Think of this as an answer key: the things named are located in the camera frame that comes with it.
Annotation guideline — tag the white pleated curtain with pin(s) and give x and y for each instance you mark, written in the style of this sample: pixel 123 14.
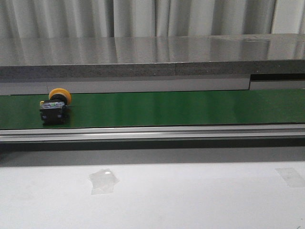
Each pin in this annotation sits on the white pleated curtain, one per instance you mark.
pixel 148 18

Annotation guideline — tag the grey conveyor rear rail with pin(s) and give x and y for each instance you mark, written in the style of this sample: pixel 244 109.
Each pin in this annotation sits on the grey conveyor rear rail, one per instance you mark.
pixel 153 77

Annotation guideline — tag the aluminium conveyor front rail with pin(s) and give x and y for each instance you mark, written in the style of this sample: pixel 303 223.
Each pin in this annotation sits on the aluminium conveyor front rail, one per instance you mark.
pixel 205 136

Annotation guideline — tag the green conveyor belt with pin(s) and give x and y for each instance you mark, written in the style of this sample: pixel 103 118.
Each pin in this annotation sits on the green conveyor belt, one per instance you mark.
pixel 186 108

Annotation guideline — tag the yellow mushroom push button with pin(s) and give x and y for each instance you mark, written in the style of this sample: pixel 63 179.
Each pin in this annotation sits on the yellow mushroom push button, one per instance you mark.
pixel 54 111

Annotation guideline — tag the flat clear tape strip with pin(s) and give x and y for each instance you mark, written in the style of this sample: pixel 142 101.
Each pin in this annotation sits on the flat clear tape strip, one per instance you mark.
pixel 291 177

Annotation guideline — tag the crumpled clear tape piece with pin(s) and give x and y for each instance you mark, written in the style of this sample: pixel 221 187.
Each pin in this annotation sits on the crumpled clear tape piece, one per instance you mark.
pixel 103 182

